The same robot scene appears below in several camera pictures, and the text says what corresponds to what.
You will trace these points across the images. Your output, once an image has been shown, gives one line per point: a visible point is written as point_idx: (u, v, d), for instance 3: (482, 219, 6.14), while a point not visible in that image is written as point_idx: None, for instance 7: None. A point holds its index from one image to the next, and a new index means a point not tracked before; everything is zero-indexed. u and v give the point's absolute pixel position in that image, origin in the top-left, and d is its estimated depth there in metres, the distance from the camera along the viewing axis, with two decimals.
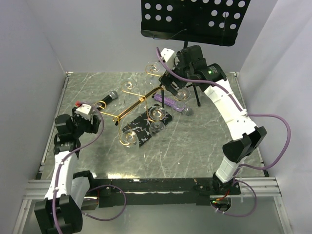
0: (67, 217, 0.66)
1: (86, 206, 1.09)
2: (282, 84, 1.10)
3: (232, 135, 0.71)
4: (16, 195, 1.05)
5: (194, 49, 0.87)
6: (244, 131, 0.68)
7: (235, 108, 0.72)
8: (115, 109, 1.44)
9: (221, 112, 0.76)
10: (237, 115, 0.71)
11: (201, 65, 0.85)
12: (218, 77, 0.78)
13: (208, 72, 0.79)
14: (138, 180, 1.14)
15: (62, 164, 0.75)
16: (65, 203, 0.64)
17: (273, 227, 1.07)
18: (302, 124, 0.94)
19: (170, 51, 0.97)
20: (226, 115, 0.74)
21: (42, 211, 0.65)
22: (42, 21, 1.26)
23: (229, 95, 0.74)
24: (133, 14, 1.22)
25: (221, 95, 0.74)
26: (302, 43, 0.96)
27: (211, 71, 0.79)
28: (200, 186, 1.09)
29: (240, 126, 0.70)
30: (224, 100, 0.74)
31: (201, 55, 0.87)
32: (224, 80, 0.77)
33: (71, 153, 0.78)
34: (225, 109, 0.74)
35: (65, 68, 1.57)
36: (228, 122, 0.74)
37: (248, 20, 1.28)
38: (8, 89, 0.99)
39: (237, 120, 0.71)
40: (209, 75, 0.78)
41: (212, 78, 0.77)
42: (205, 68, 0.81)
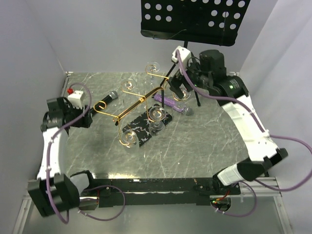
0: (63, 197, 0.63)
1: (86, 206, 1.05)
2: (282, 84, 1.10)
3: (251, 156, 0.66)
4: (16, 195, 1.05)
5: (216, 57, 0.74)
6: (266, 155, 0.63)
7: (257, 128, 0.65)
8: (115, 109, 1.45)
9: (240, 129, 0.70)
10: (259, 137, 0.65)
11: (221, 76, 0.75)
12: (240, 93, 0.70)
13: (229, 87, 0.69)
14: (138, 180, 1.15)
15: (51, 142, 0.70)
16: (60, 183, 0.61)
17: (273, 227, 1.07)
18: (302, 124, 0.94)
19: (185, 50, 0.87)
20: (246, 135, 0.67)
21: (36, 192, 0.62)
22: (42, 21, 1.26)
23: (251, 114, 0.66)
24: (133, 14, 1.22)
25: (243, 113, 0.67)
26: (302, 43, 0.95)
27: (232, 86, 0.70)
28: (201, 186, 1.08)
29: (261, 148, 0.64)
30: (245, 119, 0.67)
31: (222, 64, 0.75)
32: (246, 96, 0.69)
33: (61, 130, 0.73)
34: (245, 128, 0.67)
35: (65, 68, 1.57)
36: (247, 142, 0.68)
37: (248, 21, 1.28)
38: (9, 89, 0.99)
39: (258, 142, 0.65)
40: (231, 90, 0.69)
41: (233, 94, 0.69)
42: (226, 82, 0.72)
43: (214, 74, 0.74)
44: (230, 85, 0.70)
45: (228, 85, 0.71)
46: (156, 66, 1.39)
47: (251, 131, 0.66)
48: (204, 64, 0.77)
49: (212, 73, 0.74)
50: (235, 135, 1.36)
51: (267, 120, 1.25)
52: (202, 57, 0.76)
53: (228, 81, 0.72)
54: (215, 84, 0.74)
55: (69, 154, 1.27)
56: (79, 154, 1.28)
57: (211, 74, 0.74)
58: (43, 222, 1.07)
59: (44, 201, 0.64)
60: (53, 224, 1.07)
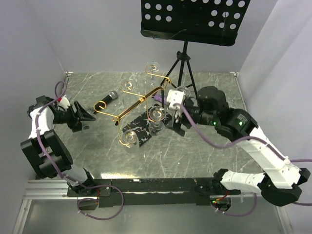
0: (55, 149, 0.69)
1: (86, 206, 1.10)
2: (282, 84, 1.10)
3: (278, 185, 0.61)
4: (16, 195, 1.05)
5: (219, 96, 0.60)
6: (294, 182, 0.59)
7: (276, 157, 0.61)
8: (115, 109, 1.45)
9: (259, 160, 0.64)
10: (281, 165, 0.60)
11: (226, 112, 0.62)
12: (249, 126, 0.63)
13: (239, 125, 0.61)
14: (138, 180, 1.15)
15: (39, 114, 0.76)
16: (50, 135, 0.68)
17: (273, 227, 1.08)
18: (302, 125, 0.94)
19: (179, 93, 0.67)
20: (267, 165, 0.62)
21: (29, 148, 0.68)
22: (42, 21, 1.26)
23: (268, 145, 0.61)
24: (134, 14, 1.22)
25: (260, 147, 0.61)
26: (302, 43, 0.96)
27: (242, 122, 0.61)
28: (201, 186, 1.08)
29: (286, 176, 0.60)
30: (263, 151, 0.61)
31: (224, 99, 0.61)
32: (257, 128, 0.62)
33: (45, 107, 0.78)
34: (265, 160, 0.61)
35: (65, 68, 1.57)
36: (268, 171, 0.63)
37: (248, 21, 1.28)
38: (8, 89, 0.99)
39: (282, 171, 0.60)
40: (242, 127, 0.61)
41: (244, 131, 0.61)
42: (232, 118, 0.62)
43: (221, 114, 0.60)
44: (239, 121, 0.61)
45: (237, 121, 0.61)
46: (156, 66, 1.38)
47: (272, 161, 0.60)
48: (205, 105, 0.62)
49: (218, 113, 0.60)
50: None
51: (267, 120, 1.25)
52: (201, 99, 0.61)
53: (235, 116, 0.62)
54: (223, 122, 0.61)
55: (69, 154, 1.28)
56: (79, 154, 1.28)
57: (215, 114, 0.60)
58: (43, 222, 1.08)
59: (37, 157, 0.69)
60: (53, 224, 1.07)
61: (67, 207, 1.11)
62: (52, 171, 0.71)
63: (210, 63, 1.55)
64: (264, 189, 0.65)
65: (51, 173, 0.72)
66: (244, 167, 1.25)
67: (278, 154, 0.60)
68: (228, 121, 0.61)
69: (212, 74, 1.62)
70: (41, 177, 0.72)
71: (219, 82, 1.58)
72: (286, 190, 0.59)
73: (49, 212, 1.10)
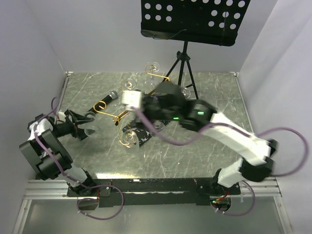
0: (53, 147, 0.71)
1: (86, 206, 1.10)
2: (282, 84, 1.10)
3: (253, 162, 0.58)
4: (16, 195, 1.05)
5: (174, 89, 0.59)
6: (266, 155, 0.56)
7: (243, 135, 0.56)
8: (115, 109, 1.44)
9: (228, 143, 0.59)
10: (250, 143, 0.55)
11: (184, 106, 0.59)
12: (210, 113, 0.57)
13: (197, 114, 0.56)
14: (138, 180, 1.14)
15: (37, 123, 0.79)
16: (48, 134, 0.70)
17: (273, 227, 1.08)
18: (302, 125, 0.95)
19: (136, 93, 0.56)
20: (236, 146, 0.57)
21: (28, 148, 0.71)
22: (42, 21, 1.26)
23: (231, 126, 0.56)
24: (134, 14, 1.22)
25: (224, 131, 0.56)
26: (301, 44, 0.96)
27: (202, 111, 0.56)
28: (201, 186, 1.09)
29: (258, 153, 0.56)
30: (228, 134, 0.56)
31: (181, 93, 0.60)
32: (217, 113, 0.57)
33: (43, 118, 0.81)
34: (233, 142, 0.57)
35: (65, 68, 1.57)
36: (240, 151, 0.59)
37: (248, 21, 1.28)
38: (9, 89, 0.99)
39: (252, 149, 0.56)
40: (201, 117, 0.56)
41: (206, 121, 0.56)
42: (191, 109, 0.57)
43: (179, 109, 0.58)
44: (198, 111, 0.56)
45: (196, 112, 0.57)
46: (156, 66, 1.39)
47: (240, 143, 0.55)
48: (163, 103, 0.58)
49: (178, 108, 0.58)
50: None
51: (267, 120, 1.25)
52: (158, 95, 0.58)
53: (194, 107, 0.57)
54: (184, 115, 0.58)
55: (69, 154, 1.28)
56: (79, 154, 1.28)
57: (176, 110, 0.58)
58: (43, 222, 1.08)
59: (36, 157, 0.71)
60: (53, 224, 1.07)
61: (67, 207, 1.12)
62: (53, 170, 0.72)
63: (210, 63, 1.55)
64: (243, 168, 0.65)
65: (52, 172, 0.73)
66: None
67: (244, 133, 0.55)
68: (189, 115, 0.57)
69: (212, 74, 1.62)
70: (42, 178, 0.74)
71: (219, 82, 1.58)
72: (261, 165, 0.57)
73: (49, 212, 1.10)
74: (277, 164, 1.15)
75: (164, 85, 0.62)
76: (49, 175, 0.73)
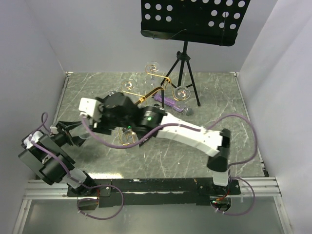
0: (54, 149, 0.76)
1: (86, 206, 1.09)
2: (282, 84, 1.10)
3: (210, 152, 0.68)
4: (16, 195, 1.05)
5: (123, 102, 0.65)
6: (217, 144, 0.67)
7: (193, 130, 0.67)
8: None
9: (184, 141, 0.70)
10: (200, 136, 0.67)
11: (135, 113, 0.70)
12: (160, 117, 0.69)
13: (146, 120, 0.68)
14: (138, 180, 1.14)
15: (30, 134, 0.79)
16: (46, 138, 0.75)
17: (273, 227, 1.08)
18: (302, 124, 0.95)
19: (91, 100, 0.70)
20: (190, 142, 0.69)
21: (29, 155, 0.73)
22: (42, 21, 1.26)
23: (180, 124, 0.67)
24: (134, 14, 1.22)
25: (175, 130, 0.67)
26: (301, 44, 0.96)
27: (150, 117, 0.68)
28: (201, 186, 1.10)
29: (210, 144, 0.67)
30: (180, 132, 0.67)
31: (132, 104, 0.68)
32: (166, 115, 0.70)
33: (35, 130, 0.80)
34: (186, 138, 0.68)
35: (65, 68, 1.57)
36: (197, 146, 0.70)
37: (248, 21, 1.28)
38: (9, 89, 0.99)
39: (204, 141, 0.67)
40: (150, 122, 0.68)
41: (155, 124, 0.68)
42: (142, 116, 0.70)
43: (131, 117, 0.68)
44: (147, 117, 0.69)
45: (146, 118, 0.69)
46: (156, 66, 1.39)
47: (191, 137, 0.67)
48: (114, 115, 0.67)
49: (130, 117, 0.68)
50: (235, 135, 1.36)
51: (267, 120, 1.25)
52: (111, 108, 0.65)
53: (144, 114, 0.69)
54: (136, 122, 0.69)
55: (69, 154, 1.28)
56: (79, 154, 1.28)
57: (128, 119, 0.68)
58: (43, 222, 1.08)
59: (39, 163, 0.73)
60: (53, 224, 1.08)
61: (67, 207, 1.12)
62: (58, 172, 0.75)
63: (210, 63, 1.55)
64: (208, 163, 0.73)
65: (58, 175, 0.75)
66: (244, 167, 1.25)
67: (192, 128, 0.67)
68: (140, 122, 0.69)
69: (212, 74, 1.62)
70: (48, 183, 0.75)
71: (219, 82, 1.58)
72: (216, 154, 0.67)
73: (49, 212, 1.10)
74: (277, 164, 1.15)
75: (112, 97, 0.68)
76: (55, 178, 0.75)
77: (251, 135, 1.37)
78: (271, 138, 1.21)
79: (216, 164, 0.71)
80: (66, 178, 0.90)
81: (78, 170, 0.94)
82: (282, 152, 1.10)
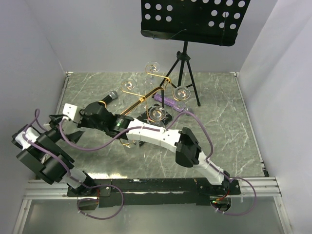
0: (52, 149, 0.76)
1: (86, 206, 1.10)
2: (282, 84, 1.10)
3: (171, 148, 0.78)
4: (16, 195, 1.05)
5: (99, 111, 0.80)
6: (175, 141, 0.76)
7: (154, 131, 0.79)
8: (115, 109, 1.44)
9: (149, 141, 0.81)
10: (160, 135, 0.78)
11: (109, 120, 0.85)
12: (127, 122, 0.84)
13: (117, 126, 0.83)
14: (138, 180, 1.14)
15: (24, 132, 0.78)
16: (43, 137, 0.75)
17: (273, 227, 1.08)
18: (302, 124, 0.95)
19: (73, 107, 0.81)
20: (154, 141, 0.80)
21: (28, 155, 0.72)
22: (42, 21, 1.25)
23: (143, 126, 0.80)
24: (133, 13, 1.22)
25: (139, 131, 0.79)
26: (301, 44, 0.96)
27: (119, 123, 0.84)
28: (201, 186, 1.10)
29: (169, 141, 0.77)
30: (143, 133, 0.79)
31: (107, 112, 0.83)
32: (132, 120, 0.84)
33: (27, 126, 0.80)
34: (149, 138, 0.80)
35: (65, 68, 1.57)
36: (161, 144, 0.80)
37: (249, 21, 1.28)
38: (8, 88, 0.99)
39: (163, 139, 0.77)
40: (119, 127, 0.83)
41: (124, 127, 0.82)
42: (113, 123, 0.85)
43: (106, 123, 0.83)
44: (118, 123, 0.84)
45: (116, 124, 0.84)
46: (156, 66, 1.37)
47: (152, 136, 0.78)
48: (92, 120, 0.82)
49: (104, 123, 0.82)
50: (235, 135, 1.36)
51: (267, 120, 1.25)
52: (88, 115, 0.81)
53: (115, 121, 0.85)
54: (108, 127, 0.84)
55: (69, 154, 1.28)
56: (79, 154, 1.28)
57: (103, 124, 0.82)
58: (43, 222, 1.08)
59: (38, 162, 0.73)
60: (53, 224, 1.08)
61: (67, 207, 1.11)
62: (57, 172, 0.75)
63: (210, 63, 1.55)
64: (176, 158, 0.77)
65: (57, 174, 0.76)
66: (244, 167, 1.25)
67: (153, 129, 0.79)
68: (112, 127, 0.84)
69: (212, 74, 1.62)
70: (48, 182, 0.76)
71: (219, 82, 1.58)
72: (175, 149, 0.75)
73: (50, 212, 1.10)
74: (277, 164, 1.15)
75: (91, 106, 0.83)
76: (55, 178, 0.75)
77: (251, 135, 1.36)
78: (271, 138, 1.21)
79: (181, 159, 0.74)
80: (65, 177, 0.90)
81: (75, 168, 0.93)
82: (282, 152, 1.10)
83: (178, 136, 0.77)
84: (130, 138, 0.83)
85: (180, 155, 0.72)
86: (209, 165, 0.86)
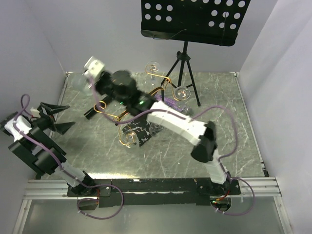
0: (45, 142, 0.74)
1: (86, 206, 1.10)
2: (282, 84, 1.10)
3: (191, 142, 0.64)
4: (16, 195, 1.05)
5: (128, 83, 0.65)
6: (200, 133, 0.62)
7: (178, 118, 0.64)
8: (115, 109, 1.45)
9: (168, 128, 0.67)
10: (184, 124, 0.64)
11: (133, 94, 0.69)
12: (151, 103, 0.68)
13: (139, 104, 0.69)
14: (138, 180, 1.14)
15: (14, 122, 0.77)
16: (35, 130, 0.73)
17: (273, 227, 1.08)
18: (302, 124, 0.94)
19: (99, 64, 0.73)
20: (175, 129, 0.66)
21: (21, 147, 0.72)
22: (42, 21, 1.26)
23: (167, 110, 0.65)
24: (133, 13, 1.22)
25: (162, 115, 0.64)
26: (302, 44, 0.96)
27: (142, 102, 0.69)
28: (201, 186, 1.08)
29: (193, 132, 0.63)
30: (166, 118, 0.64)
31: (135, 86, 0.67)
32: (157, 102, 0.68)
33: (17, 115, 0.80)
34: (171, 126, 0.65)
35: (65, 68, 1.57)
36: (181, 135, 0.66)
37: (249, 20, 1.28)
38: (8, 88, 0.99)
39: (187, 129, 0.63)
40: (141, 106, 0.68)
41: (146, 108, 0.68)
42: (135, 99, 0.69)
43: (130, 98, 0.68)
44: (140, 101, 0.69)
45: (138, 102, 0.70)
46: (156, 65, 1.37)
47: (176, 124, 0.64)
48: (116, 90, 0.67)
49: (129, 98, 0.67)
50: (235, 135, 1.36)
51: (267, 120, 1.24)
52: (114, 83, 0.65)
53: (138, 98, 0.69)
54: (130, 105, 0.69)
55: (69, 154, 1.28)
56: (79, 154, 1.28)
57: (127, 99, 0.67)
58: (43, 222, 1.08)
59: (30, 154, 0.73)
60: (53, 224, 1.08)
61: (67, 207, 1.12)
62: (49, 165, 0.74)
63: (210, 63, 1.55)
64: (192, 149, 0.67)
65: (49, 167, 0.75)
66: (244, 167, 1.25)
67: (178, 115, 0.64)
68: (134, 105, 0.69)
69: (212, 74, 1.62)
70: (41, 173, 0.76)
71: (219, 82, 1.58)
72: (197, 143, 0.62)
73: (50, 212, 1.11)
74: (277, 164, 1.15)
75: (119, 74, 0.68)
76: (47, 170, 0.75)
77: (251, 135, 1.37)
78: (271, 138, 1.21)
79: (198, 152, 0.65)
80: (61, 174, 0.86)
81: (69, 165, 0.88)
82: (282, 152, 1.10)
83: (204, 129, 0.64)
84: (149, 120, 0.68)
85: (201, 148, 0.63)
86: (220, 165, 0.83)
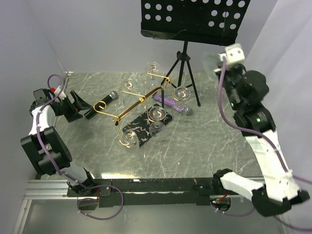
0: (54, 145, 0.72)
1: (86, 206, 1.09)
2: (282, 84, 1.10)
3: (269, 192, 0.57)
4: (16, 195, 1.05)
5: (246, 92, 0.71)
6: (285, 195, 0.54)
7: (280, 167, 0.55)
8: (115, 109, 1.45)
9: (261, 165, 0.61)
10: (282, 176, 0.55)
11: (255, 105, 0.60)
12: (266, 127, 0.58)
13: (255, 120, 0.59)
14: (138, 180, 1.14)
15: (40, 112, 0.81)
16: (49, 131, 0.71)
17: (273, 227, 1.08)
18: (302, 124, 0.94)
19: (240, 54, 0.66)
20: (266, 171, 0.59)
21: (29, 143, 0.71)
22: (42, 21, 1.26)
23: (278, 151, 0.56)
24: (133, 13, 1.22)
25: (266, 149, 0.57)
26: (302, 44, 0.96)
27: (259, 119, 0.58)
28: (201, 186, 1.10)
29: (281, 192, 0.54)
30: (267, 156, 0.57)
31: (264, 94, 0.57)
32: (273, 131, 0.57)
33: (45, 106, 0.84)
34: (265, 165, 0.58)
35: (65, 68, 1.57)
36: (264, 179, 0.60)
37: (249, 20, 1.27)
38: (8, 89, 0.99)
39: (279, 182, 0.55)
40: (256, 124, 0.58)
41: (258, 128, 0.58)
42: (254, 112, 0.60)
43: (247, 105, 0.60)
44: (258, 117, 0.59)
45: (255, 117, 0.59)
46: (156, 66, 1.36)
47: (273, 169, 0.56)
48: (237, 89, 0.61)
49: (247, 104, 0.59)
50: (235, 135, 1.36)
51: None
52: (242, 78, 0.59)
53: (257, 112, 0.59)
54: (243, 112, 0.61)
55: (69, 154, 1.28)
56: (79, 154, 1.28)
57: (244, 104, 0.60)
58: (43, 222, 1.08)
59: (36, 153, 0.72)
60: (53, 224, 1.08)
61: (67, 207, 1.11)
62: (51, 167, 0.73)
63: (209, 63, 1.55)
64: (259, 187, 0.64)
65: (50, 170, 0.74)
66: (244, 167, 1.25)
67: (282, 165, 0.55)
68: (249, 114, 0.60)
69: None
70: (40, 173, 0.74)
71: None
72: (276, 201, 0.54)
73: (49, 212, 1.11)
74: None
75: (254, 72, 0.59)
76: (48, 172, 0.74)
77: None
78: None
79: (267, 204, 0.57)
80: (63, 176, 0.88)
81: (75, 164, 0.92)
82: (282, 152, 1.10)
83: (292, 194, 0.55)
84: (248, 141, 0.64)
85: (275, 207, 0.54)
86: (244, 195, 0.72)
